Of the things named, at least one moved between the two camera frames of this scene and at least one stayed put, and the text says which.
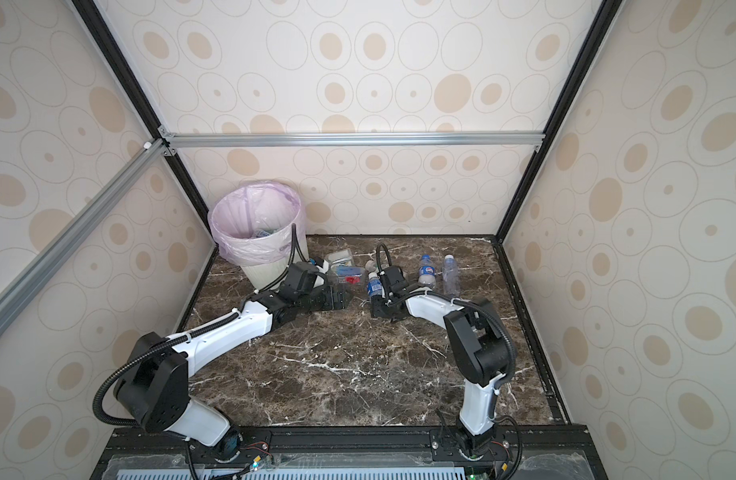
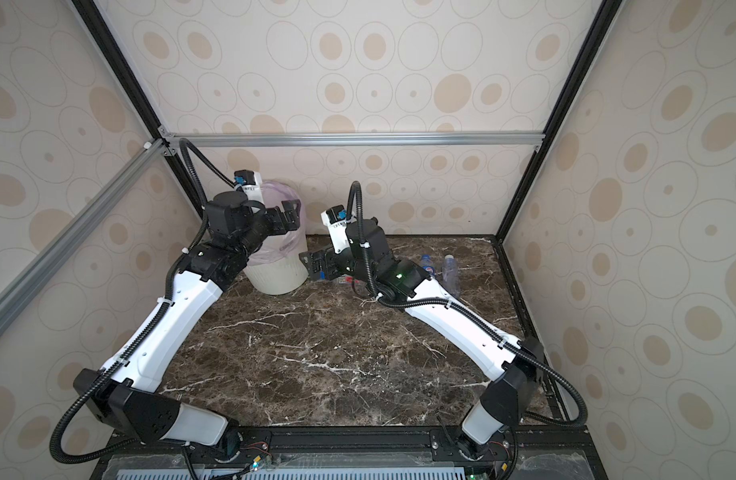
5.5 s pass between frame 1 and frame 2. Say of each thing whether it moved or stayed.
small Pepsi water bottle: stayed
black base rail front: stayed
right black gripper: moved
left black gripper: moved
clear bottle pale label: stayed
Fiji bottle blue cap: stayed
